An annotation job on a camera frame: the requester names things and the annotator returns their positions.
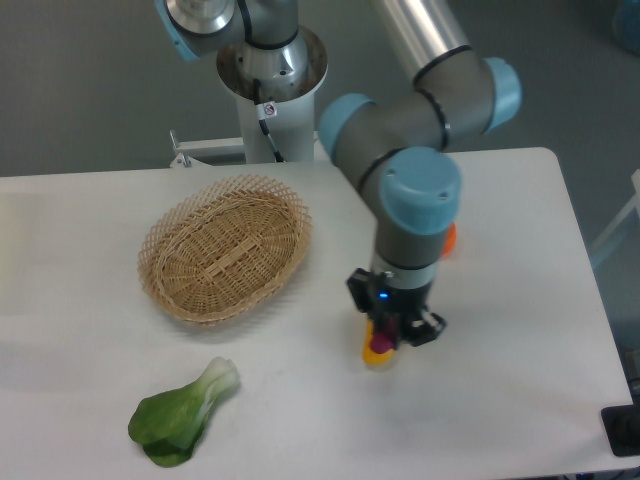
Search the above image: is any black cable on pedestal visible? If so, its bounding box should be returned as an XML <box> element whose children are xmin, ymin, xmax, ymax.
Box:
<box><xmin>252</xmin><ymin>78</ymin><xmax>286</xmax><ymax>164</ymax></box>

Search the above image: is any purple sweet potato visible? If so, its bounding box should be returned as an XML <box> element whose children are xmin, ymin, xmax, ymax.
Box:
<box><xmin>369</xmin><ymin>332</ymin><xmax>395</xmax><ymax>355</ymax></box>

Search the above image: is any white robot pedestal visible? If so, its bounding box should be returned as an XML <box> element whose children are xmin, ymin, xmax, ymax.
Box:
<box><xmin>216</xmin><ymin>26</ymin><xmax>328</xmax><ymax>164</ymax></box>

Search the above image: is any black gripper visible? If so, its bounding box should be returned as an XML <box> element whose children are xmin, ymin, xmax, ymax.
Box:
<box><xmin>346</xmin><ymin>268</ymin><xmax>447</xmax><ymax>350</ymax></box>

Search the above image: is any oval wicker basket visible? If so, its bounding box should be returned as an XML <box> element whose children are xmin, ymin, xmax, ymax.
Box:
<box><xmin>137</xmin><ymin>175</ymin><xmax>313</xmax><ymax>326</ymax></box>

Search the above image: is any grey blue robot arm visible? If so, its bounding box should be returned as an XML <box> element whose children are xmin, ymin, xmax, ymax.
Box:
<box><xmin>155</xmin><ymin>1</ymin><xmax>522</xmax><ymax>361</ymax></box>

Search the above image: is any black device at table edge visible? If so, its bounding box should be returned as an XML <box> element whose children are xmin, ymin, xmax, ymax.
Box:
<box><xmin>601</xmin><ymin>404</ymin><xmax>639</xmax><ymax>457</ymax></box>

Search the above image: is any yellow pepper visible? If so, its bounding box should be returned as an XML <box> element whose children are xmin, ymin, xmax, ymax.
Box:
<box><xmin>361</xmin><ymin>320</ymin><xmax>396</xmax><ymax>370</ymax></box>

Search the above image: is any orange mandarin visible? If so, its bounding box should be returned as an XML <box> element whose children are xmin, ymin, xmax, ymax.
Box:
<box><xmin>442</xmin><ymin>222</ymin><xmax>457</xmax><ymax>256</ymax></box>

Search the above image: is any green bok choy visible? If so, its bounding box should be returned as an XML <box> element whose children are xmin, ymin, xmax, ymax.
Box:
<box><xmin>127</xmin><ymin>357</ymin><xmax>240</xmax><ymax>468</ymax></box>

